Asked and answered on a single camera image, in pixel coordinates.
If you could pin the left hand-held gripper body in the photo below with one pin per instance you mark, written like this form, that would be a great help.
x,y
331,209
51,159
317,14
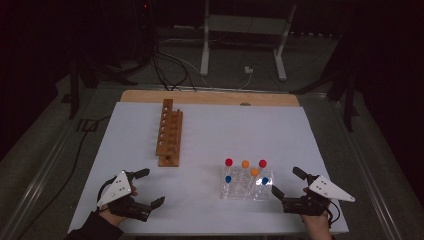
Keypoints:
x,y
116,190

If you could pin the orange capped test tube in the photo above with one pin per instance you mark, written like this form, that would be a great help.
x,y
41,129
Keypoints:
x,y
245,163
254,172

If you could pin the person's left hand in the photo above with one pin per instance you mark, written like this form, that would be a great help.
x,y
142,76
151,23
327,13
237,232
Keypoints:
x,y
113,219

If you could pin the red capped test tube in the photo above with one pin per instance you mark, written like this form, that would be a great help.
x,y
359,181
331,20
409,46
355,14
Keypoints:
x,y
262,163
228,162

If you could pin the white plug adapter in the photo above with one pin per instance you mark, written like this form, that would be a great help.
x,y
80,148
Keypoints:
x,y
248,70

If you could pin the blue capped test tube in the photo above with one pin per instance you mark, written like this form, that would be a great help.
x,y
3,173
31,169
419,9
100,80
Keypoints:
x,y
228,179
265,181

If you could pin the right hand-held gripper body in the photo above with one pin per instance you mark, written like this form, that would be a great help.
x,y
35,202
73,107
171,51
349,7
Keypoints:
x,y
328,191

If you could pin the white table mat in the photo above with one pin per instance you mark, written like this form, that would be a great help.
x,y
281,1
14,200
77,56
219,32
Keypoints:
x,y
216,133

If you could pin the black tripod stand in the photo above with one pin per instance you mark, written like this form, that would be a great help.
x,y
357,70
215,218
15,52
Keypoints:
x,y
74,96
349,106

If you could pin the clear acrylic test tube rack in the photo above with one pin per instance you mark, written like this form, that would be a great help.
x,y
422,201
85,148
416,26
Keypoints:
x,y
245,190

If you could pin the white metal stand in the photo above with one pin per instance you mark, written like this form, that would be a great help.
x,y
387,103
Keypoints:
x,y
204,50

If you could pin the power strip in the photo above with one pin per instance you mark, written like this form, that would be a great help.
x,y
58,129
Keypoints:
x,y
310,34

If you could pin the wooden test tube rack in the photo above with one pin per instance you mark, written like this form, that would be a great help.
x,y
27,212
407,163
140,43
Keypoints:
x,y
170,140

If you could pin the person's right hand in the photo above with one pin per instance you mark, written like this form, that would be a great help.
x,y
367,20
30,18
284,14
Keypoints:
x,y
318,228

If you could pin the metal floor rail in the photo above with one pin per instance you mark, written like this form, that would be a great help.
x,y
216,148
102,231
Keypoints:
x,y
273,90
362,166
41,180

